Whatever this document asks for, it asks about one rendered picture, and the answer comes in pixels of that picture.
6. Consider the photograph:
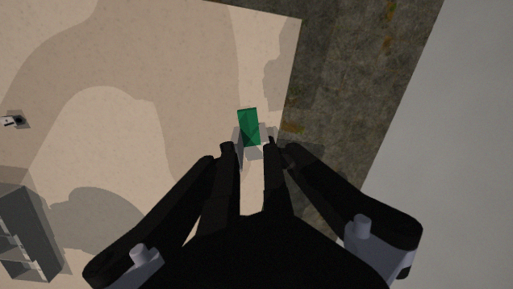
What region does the grey three-compartment bin rack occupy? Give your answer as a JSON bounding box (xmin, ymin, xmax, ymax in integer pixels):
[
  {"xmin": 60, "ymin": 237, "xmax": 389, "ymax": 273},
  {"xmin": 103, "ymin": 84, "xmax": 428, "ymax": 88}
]
[{"xmin": 0, "ymin": 182, "xmax": 62, "ymax": 283}]

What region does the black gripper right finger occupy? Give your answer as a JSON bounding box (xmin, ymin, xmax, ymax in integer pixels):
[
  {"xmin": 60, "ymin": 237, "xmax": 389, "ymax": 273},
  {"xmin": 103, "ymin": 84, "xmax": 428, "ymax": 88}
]
[{"xmin": 259, "ymin": 123, "xmax": 423, "ymax": 288}]

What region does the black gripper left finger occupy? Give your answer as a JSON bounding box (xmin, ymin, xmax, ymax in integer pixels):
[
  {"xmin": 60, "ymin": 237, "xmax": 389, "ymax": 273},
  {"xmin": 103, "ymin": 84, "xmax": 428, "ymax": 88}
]
[{"xmin": 82, "ymin": 126, "xmax": 244, "ymax": 289}]

